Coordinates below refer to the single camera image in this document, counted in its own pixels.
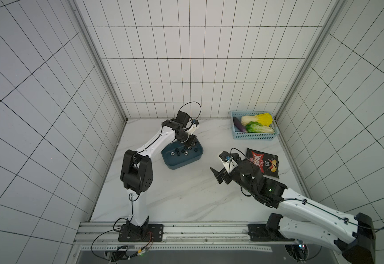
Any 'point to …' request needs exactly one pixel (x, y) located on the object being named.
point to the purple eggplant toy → (239, 125)
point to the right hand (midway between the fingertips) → (214, 162)
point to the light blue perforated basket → (238, 134)
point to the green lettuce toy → (258, 127)
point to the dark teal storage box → (174, 162)
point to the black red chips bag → (268, 164)
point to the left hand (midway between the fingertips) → (192, 146)
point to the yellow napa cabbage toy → (265, 119)
